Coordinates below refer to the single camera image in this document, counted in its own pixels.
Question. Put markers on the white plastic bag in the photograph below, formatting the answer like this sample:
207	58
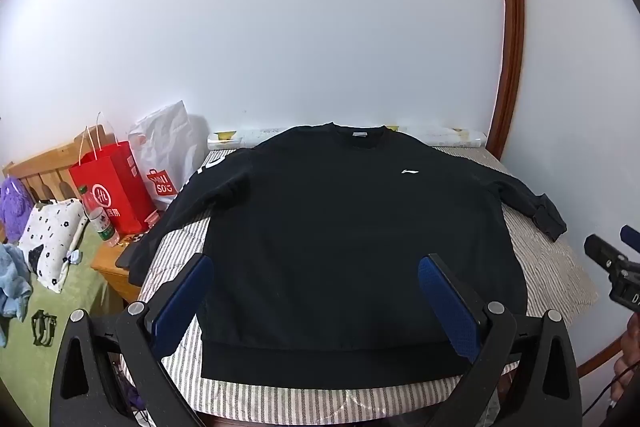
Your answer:
167	142

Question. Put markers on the plastic bottle with green label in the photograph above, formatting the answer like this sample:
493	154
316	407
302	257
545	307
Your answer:
101	222

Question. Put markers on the rolled clear printed tablecloth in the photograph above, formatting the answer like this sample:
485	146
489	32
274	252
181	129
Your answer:
450	137

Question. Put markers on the red paper bag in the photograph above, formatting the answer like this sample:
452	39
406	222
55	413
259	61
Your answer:
117	187

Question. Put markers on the wooden headboard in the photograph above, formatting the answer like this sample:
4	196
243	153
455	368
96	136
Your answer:
45	167

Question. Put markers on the wooden nightstand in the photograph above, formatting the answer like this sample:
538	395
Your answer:
120	279

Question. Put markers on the green blanket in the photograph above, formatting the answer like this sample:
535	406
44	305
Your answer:
80	292

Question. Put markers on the light blue cloth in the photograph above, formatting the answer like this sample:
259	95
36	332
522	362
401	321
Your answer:
12	282

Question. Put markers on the striped bed sheet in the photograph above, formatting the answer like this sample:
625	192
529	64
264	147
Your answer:
540	257

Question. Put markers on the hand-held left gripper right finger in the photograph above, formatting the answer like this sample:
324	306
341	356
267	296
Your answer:
447	302

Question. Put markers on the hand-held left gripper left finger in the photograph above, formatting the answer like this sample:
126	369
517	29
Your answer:
180	302

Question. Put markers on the white flower print pillow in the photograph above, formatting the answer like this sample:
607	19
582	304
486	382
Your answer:
52	237

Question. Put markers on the person's right hand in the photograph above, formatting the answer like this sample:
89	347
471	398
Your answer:
631	347

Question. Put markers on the purple plush toy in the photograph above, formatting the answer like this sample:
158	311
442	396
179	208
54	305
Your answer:
14	207

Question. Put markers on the pink cup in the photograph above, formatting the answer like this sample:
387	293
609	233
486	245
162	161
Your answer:
151	222

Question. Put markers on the brown wooden door frame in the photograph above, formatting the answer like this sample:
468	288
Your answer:
512	32

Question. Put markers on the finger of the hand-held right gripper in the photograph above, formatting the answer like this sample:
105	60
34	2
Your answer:
630	237
602	249

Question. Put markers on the black sweatshirt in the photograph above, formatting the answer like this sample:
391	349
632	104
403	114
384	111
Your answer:
325	232

